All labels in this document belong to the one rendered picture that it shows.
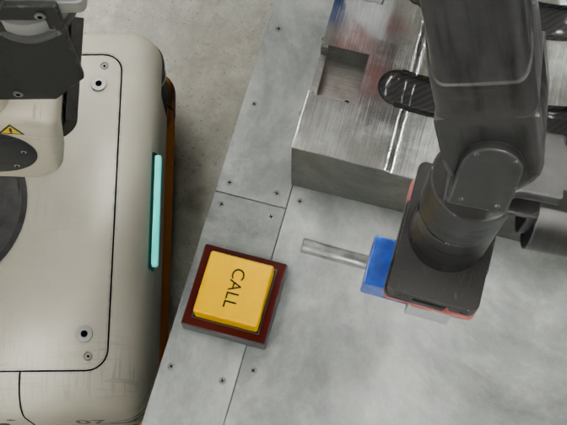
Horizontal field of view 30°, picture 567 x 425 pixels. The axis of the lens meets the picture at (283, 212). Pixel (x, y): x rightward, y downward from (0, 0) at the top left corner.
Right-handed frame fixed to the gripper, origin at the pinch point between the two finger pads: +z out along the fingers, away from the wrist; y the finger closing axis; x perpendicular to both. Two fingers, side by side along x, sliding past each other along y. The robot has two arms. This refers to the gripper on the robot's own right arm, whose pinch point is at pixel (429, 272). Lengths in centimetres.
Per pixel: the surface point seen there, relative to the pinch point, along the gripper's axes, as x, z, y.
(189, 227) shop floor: 36, 96, 30
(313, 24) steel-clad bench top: 16.4, 15.4, 28.3
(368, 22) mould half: 10.6, 6.3, 24.6
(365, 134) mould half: 8.0, 6.4, 13.3
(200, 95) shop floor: 41, 96, 55
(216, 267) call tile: 17.9, 12.0, -0.8
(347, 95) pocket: 10.7, 9.1, 18.0
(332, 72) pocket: 12.6, 9.1, 20.0
